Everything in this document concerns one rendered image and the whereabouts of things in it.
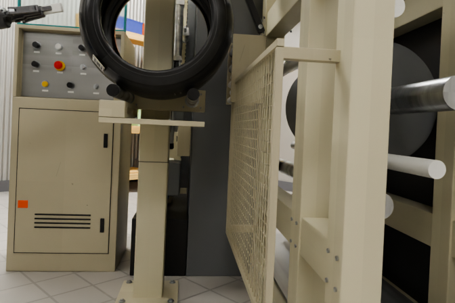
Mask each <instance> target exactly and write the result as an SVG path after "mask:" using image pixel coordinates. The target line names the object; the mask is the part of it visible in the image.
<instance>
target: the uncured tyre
mask: <svg viewBox="0 0 455 303"><path fill-rule="evenodd" d="M129 1H130V0H80V5H79V29H80V34H81V38H82V41H83V44H84V47H85V50H86V52H87V54H88V56H89V57H90V59H91V61H92V62H93V63H94V65H95V66H96V67H97V69H98V70H99V71H100V72H101V73H102V74H103V75H104V76H105V77H106V78H108V79H109V80H110V81H112V82H113V83H114V84H116V85H118V86H119V87H121V88H122V89H124V90H126V91H128V92H130V93H132V94H134V95H137V96H140V97H144V98H147V99H157V100H166V99H176V98H179V97H183V96H186V95H187V93H188V91H189V90H190V89H192V88H195V89H197V90H198V89H199V88H201V87H202V86H204V85H205V84H206V83H208V82H209V81H210V80H211V79H212V77H213V76H214V75H215V74H216V72H217V70H218V69H219V68H220V66H221V65H222V63H223V61H224V59H225V57H226V55H227V53H228V51H229V48H230V45H231V42H232V37H233V32H234V13H233V8H232V2H231V0H191V1H192V2H193V3H194V4H195V5H196V6H197V8H198V9H199V10H200V12H201V14H202V15H203V18H204V21H205V23H206V26H207V40H206V42H205V44H204V45H203V47H202V49H201V50H200V51H199V52H198V53H197V54H196V55H195V56H194V57H193V58H192V59H191V60H189V61H188V62H186V63H184V64H182V65H180V66H178V67H176V68H172V69H168V70H146V69H143V68H139V67H137V66H134V65H132V64H130V63H128V62H126V61H125V60H124V59H123V58H122V57H121V55H120V53H119V51H118V48H117V46H116V39H115V29H116V22H117V20H118V17H119V14H120V13H121V11H122V9H123V8H124V6H125V5H126V4H127V3H128V2H129ZM93 55H94V56H95V57H96V58H97V59H98V61H99V62H100V63H101V64H102V65H103V67H105V68H104V72H102V71H101V70H100V69H99V67H98V66H97V65H96V64H95V62H94V61H93V60H92V57H93ZM181 91H183V93H182V94H180V95H175V96H173V94H174V93H178V92H181Z"/></svg>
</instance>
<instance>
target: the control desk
mask: <svg viewBox="0 0 455 303"><path fill-rule="evenodd" d="M115 39H116V46H117V48H118V51H119V53H120V55H121V57H122V58H123V59H124V60H125V61H126V62H128V63H130V64H132V65H134V60H135V47H134V45H133V43H132V42H131V41H130V39H129V37H128V36H127V34H126V32H124V31H115ZM110 84H114V83H113V82H112V81H110V80H109V79H108V78H106V77H105V76H104V75H103V74H102V73H101V72H100V71H99V70H98V69H97V67H96V66H95V65H94V63H93V62H92V61H91V59H90V57H89V56H88V54H87V52H86V50H85V47H84V44H83V41H82V38H81V34H80V29H79V28H64V27H55V26H35V25H25V24H15V39H14V74H13V91H12V96H13V98H12V132H11V150H10V168H9V202H8V220H7V255H6V271H85V272H115V270H116V268H117V266H118V264H119V262H120V261H121V258H122V256H123V254H124V252H125V250H126V248H127V222H128V205H129V173H130V157H131V125H132V124H121V123H107V122H98V118H99V102H100V100H114V98H113V97H111V96H109V95H108V94H107V92H106V88H107V86H108V85H110ZM18 200H28V208H18Z"/></svg>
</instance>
